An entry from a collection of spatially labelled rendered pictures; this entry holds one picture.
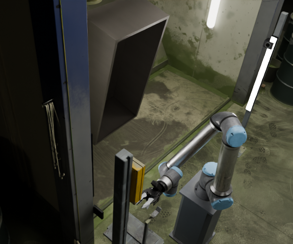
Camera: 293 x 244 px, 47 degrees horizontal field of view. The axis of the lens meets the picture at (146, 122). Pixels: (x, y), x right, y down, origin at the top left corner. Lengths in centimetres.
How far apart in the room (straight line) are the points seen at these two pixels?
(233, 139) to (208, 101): 265
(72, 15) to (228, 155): 118
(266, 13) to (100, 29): 226
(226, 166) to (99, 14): 136
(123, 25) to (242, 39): 217
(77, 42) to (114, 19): 90
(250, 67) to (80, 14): 311
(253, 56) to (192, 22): 92
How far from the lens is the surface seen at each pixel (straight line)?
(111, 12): 259
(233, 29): 437
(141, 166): 155
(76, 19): 161
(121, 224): 183
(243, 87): 458
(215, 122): 207
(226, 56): 453
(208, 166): 250
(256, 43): 429
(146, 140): 384
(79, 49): 168
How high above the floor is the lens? 271
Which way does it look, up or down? 41 degrees down
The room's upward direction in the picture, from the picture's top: 6 degrees clockwise
